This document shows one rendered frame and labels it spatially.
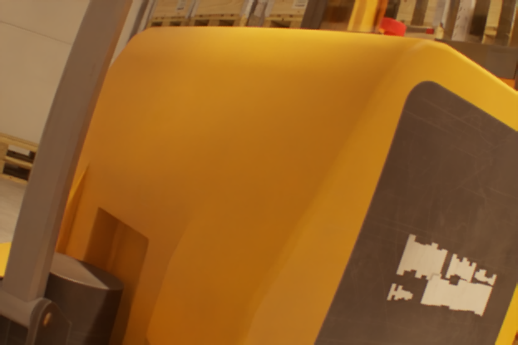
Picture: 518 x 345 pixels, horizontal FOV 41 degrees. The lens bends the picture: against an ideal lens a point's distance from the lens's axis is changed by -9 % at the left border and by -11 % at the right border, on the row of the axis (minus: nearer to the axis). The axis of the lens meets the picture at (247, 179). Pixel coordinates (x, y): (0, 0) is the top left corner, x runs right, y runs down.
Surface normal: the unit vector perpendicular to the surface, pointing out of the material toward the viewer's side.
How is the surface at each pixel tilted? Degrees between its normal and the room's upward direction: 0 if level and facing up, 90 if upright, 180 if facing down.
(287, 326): 90
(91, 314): 90
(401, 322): 90
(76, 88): 90
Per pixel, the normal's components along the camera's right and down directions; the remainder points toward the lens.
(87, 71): -0.22, -0.06
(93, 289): 0.54, 0.19
